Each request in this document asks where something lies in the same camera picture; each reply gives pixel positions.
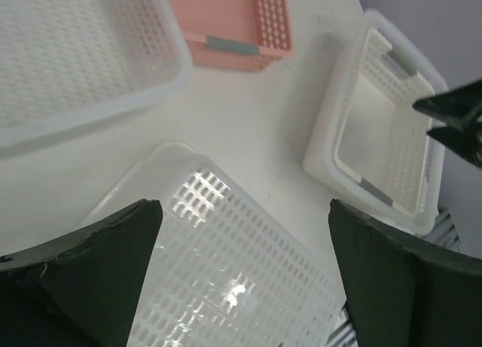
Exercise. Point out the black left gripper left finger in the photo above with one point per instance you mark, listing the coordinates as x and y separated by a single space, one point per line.
82 288

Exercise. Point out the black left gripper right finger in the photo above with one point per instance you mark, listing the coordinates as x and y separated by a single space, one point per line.
400 289

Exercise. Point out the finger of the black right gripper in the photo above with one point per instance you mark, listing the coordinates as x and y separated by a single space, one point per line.
466 144
462 104

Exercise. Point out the large white perforated basket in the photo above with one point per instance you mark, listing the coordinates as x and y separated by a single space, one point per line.
222 272

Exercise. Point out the pink plastic basket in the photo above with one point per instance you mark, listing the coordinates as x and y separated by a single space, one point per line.
245 35

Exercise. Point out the translucent white shallow basket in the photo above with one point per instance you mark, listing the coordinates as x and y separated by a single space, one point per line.
66 64

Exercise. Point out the cream white small basket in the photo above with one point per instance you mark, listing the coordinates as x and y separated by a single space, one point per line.
383 140

